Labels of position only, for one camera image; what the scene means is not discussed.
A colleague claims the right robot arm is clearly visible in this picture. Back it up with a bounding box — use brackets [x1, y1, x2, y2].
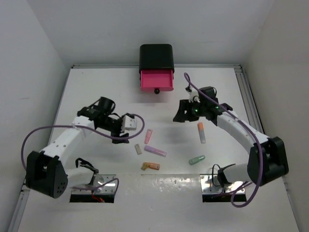
[173, 87, 289, 188]

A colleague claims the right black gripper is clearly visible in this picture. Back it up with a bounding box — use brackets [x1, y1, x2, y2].
[173, 99, 206, 122]

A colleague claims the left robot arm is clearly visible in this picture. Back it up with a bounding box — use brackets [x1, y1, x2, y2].
[26, 97, 136, 199]

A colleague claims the green highlighter pen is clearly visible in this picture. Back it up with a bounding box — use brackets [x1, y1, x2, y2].
[188, 155, 205, 165]

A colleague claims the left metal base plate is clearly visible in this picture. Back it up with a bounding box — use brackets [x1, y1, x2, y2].
[72, 174, 119, 194]

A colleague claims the pink top drawer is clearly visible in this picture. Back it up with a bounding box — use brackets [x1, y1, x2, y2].
[140, 70, 174, 94]

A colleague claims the orange highlighter pen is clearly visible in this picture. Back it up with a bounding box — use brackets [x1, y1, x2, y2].
[146, 162, 160, 170]

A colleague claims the black drawer cabinet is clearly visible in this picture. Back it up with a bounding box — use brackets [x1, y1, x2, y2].
[139, 44, 174, 74]

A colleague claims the orange cap white highlighter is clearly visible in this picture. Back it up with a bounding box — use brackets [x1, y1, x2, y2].
[197, 122, 206, 144]

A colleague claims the metal base plate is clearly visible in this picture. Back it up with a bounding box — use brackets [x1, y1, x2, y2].
[72, 174, 119, 194]
[200, 174, 244, 196]

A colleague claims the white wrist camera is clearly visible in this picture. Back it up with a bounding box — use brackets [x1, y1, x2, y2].
[121, 115, 137, 132]
[185, 86, 200, 103]

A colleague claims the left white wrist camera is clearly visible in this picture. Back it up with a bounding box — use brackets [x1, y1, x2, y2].
[121, 115, 137, 132]

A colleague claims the pink highlighter pen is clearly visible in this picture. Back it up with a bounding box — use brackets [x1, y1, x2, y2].
[144, 129, 153, 144]

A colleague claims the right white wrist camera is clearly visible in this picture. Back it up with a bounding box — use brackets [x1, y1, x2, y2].
[185, 86, 200, 103]

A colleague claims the purple pink highlighter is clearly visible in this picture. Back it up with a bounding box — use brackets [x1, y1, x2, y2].
[144, 145, 167, 157]

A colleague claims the grey beige eraser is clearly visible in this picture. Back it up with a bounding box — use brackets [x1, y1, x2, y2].
[134, 144, 142, 155]

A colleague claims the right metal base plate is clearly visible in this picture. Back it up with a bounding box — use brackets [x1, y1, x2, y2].
[200, 174, 244, 196]

